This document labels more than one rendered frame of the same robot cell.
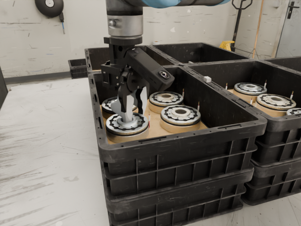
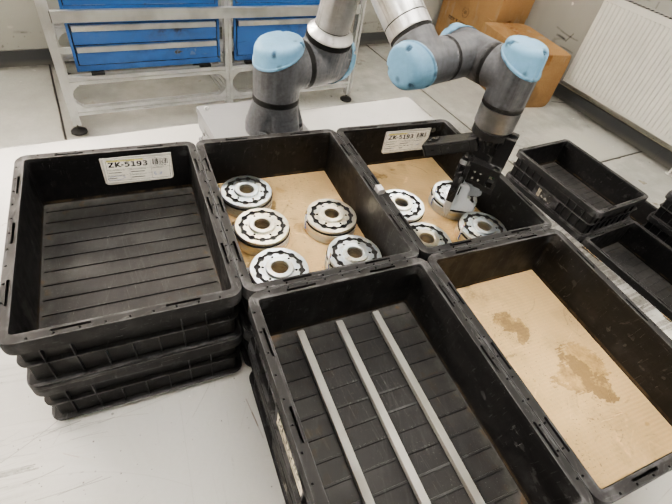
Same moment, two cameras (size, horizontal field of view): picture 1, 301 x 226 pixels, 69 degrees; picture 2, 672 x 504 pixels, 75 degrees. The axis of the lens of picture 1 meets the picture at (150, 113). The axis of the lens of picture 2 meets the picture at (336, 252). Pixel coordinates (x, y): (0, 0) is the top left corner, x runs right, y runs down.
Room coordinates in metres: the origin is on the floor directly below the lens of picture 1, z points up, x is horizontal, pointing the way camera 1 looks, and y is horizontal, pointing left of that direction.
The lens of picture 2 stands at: (1.20, -0.37, 1.43)
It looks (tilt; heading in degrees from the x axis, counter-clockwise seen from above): 45 degrees down; 166
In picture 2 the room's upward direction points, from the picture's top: 12 degrees clockwise
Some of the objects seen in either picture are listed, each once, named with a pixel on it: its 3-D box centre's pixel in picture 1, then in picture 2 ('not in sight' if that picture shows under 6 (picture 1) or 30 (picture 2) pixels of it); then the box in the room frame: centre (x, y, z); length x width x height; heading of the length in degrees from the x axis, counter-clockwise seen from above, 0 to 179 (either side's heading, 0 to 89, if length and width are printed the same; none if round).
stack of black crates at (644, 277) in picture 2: not in sight; (626, 296); (0.31, 0.97, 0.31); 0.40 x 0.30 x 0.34; 22
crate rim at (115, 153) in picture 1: (156, 96); (435, 178); (0.49, -0.01, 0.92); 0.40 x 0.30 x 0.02; 17
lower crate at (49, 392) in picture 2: not in sight; (137, 286); (0.66, -0.59, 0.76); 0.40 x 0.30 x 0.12; 17
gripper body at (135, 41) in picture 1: (124, 63); (484, 156); (0.50, 0.06, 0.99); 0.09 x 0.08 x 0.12; 55
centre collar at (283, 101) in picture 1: (276, 99); (262, 224); (0.59, -0.37, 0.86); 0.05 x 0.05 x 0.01
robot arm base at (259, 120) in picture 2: not in sight; (275, 111); (0.15, -0.34, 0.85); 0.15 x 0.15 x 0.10
